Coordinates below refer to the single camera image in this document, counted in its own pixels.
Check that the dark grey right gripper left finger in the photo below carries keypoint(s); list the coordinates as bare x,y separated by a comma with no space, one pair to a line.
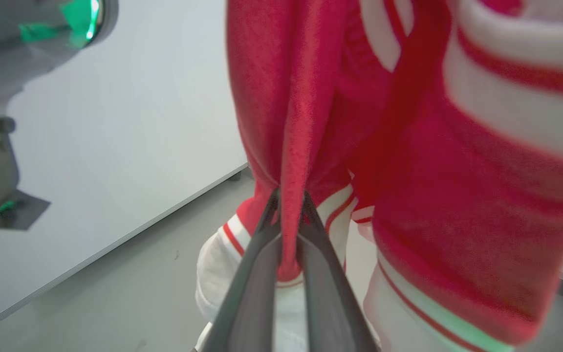
252,293

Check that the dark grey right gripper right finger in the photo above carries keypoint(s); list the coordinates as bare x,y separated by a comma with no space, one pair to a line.
330,303

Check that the red garment with white trim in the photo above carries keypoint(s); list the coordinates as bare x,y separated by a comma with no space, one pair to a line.
457,195

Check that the grey partition bottom rail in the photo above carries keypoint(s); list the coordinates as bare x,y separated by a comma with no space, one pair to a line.
115,242

